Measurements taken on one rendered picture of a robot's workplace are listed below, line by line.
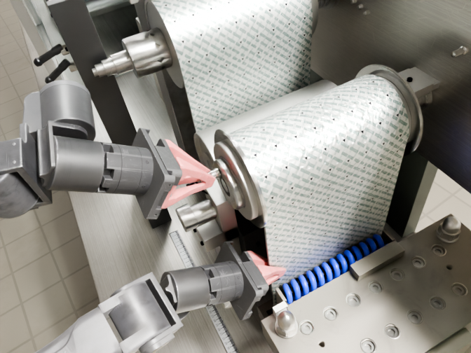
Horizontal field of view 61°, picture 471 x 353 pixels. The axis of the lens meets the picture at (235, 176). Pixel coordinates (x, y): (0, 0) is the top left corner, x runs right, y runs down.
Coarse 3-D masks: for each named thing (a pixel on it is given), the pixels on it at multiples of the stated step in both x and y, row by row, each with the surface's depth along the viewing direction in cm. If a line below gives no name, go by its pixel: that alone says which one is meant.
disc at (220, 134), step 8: (216, 136) 56; (224, 136) 51; (232, 144) 50; (240, 152) 48; (240, 160) 49; (248, 168) 48; (248, 176) 49; (256, 184) 48; (256, 192) 49; (264, 200) 49; (264, 208) 49; (264, 216) 51; (256, 224) 56; (264, 224) 52
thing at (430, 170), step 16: (320, 80) 88; (416, 160) 71; (400, 176) 77; (416, 176) 72; (432, 176) 73; (400, 192) 79; (416, 192) 74; (400, 208) 81; (416, 208) 79; (400, 224) 84; (416, 224) 84
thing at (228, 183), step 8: (216, 160) 53; (224, 160) 53; (224, 168) 52; (224, 176) 52; (232, 176) 51; (224, 184) 54; (232, 184) 51; (224, 192) 56; (232, 192) 52; (240, 192) 52; (232, 200) 54; (240, 200) 52; (240, 208) 54
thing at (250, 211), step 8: (400, 96) 55; (408, 112) 55; (216, 144) 54; (224, 144) 52; (216, 152) 56; (224, 152) 51; (232, 152) 50; (232, 160) 50; (232, 168) 51; (240, 168) 49; (240, 176) 49; (240, 184) 51; (248, 184) 49; (248, 192) 50; (248, 200) 51; (256, 200) 50; (248, 208) 52; (256, 208) 51; (248, 216) 54; (256, 216) 53
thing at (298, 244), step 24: (360, 192) 60; (384, 192) 64; (312, 216) 58; (336, 216) 62; (360, 216) 65; (384, 216) 70; (288, 240) 59; (312, 240) 63; (336, 240) 67; (360, 240) 71; (288, 264) 64; (312, 264) 68
